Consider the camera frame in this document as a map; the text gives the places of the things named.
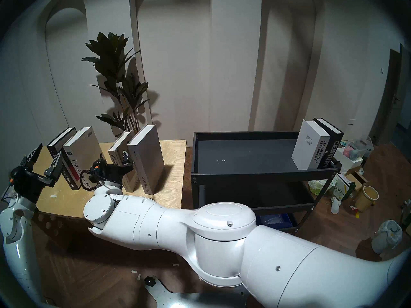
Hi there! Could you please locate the black metal shelf cart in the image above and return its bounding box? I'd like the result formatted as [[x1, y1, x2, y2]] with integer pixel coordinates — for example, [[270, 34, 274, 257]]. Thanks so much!
[[191, 132, 342, 234]]

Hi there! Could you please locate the blue plastic bin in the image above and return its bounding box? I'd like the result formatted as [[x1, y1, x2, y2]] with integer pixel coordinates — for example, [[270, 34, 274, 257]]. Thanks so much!
[[257, 213, 294, 231]]

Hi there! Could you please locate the clear plastic storage box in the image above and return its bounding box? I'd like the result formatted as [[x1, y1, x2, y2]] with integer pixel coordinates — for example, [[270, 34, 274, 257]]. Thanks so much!
[[343, 138, 374, 161]]

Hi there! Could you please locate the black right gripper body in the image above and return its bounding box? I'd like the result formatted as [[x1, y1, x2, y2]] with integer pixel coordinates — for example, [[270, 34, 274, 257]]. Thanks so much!
[[93, 163, 134, 187]]

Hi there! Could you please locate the light wooden table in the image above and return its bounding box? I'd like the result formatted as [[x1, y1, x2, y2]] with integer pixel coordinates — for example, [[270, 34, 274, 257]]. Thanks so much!
[[31, 140, 187, 218]]

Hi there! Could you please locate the dark room door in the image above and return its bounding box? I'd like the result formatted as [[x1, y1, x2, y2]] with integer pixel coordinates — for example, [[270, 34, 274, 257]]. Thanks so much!
[[369, 44, 411, 147]]

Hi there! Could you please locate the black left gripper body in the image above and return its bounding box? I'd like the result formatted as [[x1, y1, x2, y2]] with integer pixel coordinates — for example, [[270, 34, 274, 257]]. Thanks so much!
[[10, 166, 52, 202]]

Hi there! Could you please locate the white Design Hotels yearbook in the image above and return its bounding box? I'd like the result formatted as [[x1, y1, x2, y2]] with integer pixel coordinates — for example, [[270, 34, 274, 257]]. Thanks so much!
[[292, 119, 331, 170]]

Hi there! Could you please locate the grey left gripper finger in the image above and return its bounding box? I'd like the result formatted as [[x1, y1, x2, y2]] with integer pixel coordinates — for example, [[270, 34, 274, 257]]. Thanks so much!
[[20, 143, 43, 170], [43, 150, 64, 183]]

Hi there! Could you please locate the white green printed carton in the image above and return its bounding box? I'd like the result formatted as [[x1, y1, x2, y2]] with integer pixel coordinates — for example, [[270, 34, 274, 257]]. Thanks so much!
[[334, 174, 356, 200]]

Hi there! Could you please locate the black Crime and Punishment book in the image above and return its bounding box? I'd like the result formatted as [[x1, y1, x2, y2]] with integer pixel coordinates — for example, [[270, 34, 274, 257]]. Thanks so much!
[[47, 127, 83, 191]]

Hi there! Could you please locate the white square box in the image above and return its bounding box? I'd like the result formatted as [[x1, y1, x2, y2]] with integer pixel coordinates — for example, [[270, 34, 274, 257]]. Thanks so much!
[[333, 147, 363, 173]]

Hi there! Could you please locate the green plastic bag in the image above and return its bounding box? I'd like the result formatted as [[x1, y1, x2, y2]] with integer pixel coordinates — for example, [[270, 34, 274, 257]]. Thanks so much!
[[308, 179, 334, 195]]

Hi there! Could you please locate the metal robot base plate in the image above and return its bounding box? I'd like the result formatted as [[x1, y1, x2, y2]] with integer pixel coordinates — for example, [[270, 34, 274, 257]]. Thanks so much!
[[144, 275, 248, 308]]

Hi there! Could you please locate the grey Special Issue book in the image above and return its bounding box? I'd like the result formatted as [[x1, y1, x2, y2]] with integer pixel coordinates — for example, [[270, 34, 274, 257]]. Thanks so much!
[[127, 124, 166, 195]]

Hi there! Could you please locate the yellow paper bucket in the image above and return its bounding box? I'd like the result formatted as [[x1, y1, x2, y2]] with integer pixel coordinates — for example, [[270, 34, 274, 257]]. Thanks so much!
[[355, 185, 379, 212]]

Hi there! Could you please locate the white bagged trash bin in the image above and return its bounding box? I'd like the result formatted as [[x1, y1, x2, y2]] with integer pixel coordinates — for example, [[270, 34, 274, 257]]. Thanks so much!
[[372, 220, 403, 254]]

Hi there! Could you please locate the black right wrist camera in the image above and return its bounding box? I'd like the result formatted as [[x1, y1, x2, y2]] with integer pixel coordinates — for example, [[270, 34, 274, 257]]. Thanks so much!
[[89, 161, 103, 183]]

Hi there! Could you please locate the dark green potted plant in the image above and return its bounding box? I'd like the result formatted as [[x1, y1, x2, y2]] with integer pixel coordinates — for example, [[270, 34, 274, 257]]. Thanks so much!
[[81, 31, 151, 138]]

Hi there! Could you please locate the white Welcome book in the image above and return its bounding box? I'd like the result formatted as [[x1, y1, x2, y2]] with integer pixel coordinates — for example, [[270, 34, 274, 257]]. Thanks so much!
[[108, 131, 140, 193]]

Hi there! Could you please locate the black Century book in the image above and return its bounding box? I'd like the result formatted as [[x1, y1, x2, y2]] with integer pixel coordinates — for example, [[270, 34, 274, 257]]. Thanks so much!
[[313, 117, 345, 168]]

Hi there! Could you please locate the white Arietta book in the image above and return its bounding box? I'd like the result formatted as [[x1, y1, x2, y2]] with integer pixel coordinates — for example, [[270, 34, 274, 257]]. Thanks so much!
[[62, 126, 110, 193]]

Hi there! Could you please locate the brown cardboard box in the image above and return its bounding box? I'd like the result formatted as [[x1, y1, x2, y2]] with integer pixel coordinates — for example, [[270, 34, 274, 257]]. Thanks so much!
[[345, 171, 368, 191]]

